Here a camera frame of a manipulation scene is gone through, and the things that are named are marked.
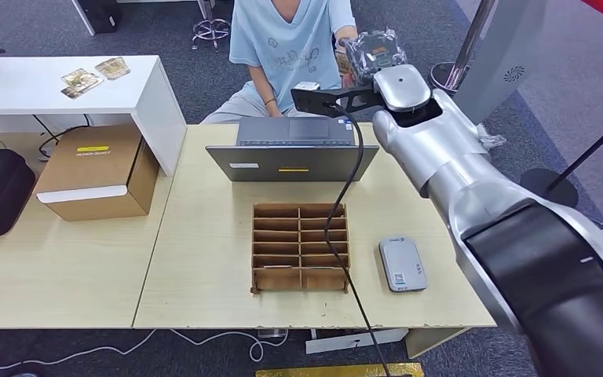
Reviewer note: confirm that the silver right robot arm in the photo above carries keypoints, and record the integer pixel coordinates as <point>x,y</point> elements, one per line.
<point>437,145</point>

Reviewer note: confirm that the small grey box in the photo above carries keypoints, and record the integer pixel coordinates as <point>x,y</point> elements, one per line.
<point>272,333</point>

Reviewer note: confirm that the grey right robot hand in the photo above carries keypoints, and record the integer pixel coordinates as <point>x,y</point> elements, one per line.
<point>377,52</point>

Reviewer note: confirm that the black camera bracket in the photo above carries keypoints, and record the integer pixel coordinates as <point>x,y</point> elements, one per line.
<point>312,100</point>

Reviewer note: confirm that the white desk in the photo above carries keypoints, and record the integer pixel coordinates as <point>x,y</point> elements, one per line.
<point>31,83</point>

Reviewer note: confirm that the black computer tower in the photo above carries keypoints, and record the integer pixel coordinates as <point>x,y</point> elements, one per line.
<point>98,15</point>

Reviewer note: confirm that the person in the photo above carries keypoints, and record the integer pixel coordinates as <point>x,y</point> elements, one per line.
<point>286,47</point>

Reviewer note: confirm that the yellow floor tape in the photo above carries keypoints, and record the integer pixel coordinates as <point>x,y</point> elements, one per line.
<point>306,371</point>

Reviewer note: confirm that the black stanchion post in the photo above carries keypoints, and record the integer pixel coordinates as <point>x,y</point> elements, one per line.
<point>546,187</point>

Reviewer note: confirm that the silver kiosk stand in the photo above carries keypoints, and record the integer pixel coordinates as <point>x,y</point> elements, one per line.
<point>504,52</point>

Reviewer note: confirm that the grey laptop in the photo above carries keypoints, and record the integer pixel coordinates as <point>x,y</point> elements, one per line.
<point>280,164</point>

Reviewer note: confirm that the wooden card organizer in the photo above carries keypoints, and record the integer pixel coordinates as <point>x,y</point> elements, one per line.
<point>280,278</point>

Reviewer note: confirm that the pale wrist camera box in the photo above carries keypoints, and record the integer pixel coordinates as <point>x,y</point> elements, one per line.
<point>306,86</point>

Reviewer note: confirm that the clear plastic wrap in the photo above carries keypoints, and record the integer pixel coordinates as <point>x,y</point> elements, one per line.
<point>491,139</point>

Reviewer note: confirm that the grey card reader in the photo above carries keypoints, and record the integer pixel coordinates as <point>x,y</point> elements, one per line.
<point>403,263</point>

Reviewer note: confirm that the cardboard box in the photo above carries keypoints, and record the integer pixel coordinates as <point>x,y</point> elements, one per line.
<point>88,166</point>

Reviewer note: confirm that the autumn print card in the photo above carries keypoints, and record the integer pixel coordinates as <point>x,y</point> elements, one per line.
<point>80,80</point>
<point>112,68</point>

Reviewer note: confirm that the chrome stool base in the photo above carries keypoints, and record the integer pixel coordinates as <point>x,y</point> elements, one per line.
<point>211,28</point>

